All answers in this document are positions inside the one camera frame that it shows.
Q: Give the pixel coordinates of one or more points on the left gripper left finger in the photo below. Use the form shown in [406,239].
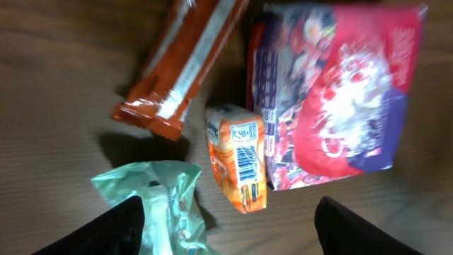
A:
[115,232]

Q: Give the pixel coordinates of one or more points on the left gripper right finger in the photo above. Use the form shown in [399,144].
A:
[343,232]

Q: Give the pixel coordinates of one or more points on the mint green wipes packet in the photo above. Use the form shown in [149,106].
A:
[173,223]

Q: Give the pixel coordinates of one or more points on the small orange carton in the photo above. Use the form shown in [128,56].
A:
[235,140]

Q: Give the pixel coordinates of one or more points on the purple pink floral pack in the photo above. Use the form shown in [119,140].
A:
[331,84]

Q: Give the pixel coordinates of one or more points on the orange snack bar wrapper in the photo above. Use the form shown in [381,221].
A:
[194,34]

